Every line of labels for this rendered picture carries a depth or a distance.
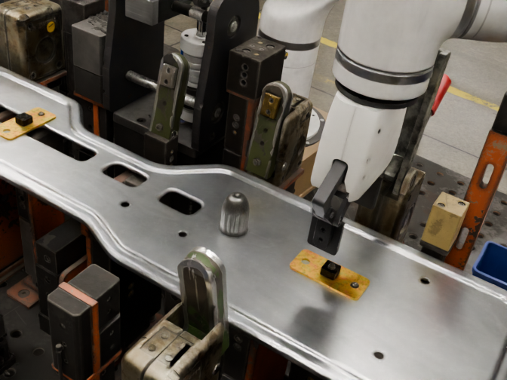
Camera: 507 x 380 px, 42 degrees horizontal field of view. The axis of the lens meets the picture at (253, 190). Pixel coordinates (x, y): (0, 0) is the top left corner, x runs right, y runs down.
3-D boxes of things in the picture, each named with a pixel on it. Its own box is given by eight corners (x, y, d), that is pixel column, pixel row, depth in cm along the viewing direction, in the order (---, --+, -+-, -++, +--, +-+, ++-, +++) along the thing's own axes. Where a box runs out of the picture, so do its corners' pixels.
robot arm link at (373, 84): (363, 22, 61) (357, 51, 63) (320, 51, 55) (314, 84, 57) (449, 50, 58) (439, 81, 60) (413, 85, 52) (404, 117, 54)
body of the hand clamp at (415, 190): (314, 363, 100) (364, 174, 79) (334, 336, 105) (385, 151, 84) (349, 383, 98) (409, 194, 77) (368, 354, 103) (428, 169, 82)
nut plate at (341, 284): (287, 268, 72) (289, 259, 71) (303, 249, 75) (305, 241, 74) (357, 302, 69) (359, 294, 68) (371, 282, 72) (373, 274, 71)
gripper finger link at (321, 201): (355, 133, 61) (345, 179, 64) (316, 173, 56) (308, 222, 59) (367, 137, 60) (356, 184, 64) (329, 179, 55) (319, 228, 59)
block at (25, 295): (4, 293, 104) (-19, 138, 87) (65, 251, 113) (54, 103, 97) (29, 309, 102) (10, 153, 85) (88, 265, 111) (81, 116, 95)
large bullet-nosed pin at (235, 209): (213, 239, 77) (218, 194, 73) (228, 225, 79) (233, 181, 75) (235, 250, 76) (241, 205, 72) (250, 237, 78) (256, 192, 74)
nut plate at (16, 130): (9, 141, 85) (8, 133, 85) (-11, 130, 87) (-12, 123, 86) (57, 117, 91) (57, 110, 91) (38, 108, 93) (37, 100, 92)
